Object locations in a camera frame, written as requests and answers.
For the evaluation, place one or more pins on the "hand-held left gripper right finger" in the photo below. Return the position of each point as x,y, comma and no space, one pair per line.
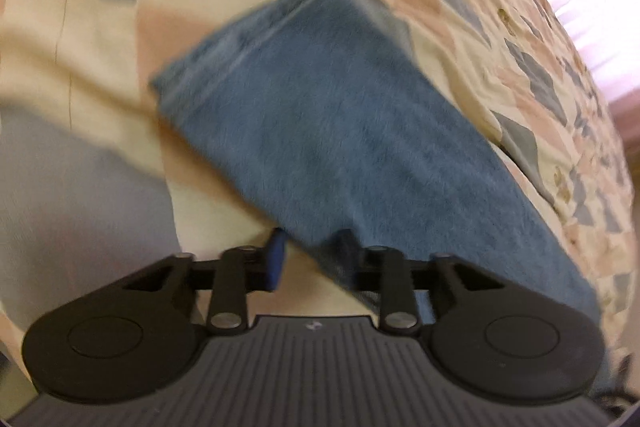
395,292

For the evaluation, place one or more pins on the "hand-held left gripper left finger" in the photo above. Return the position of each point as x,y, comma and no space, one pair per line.
276,259

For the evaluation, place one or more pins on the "blue jeans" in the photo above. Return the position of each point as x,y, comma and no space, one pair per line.
340,127

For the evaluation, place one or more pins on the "checked teddy bear quilt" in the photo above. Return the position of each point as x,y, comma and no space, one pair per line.
90,57

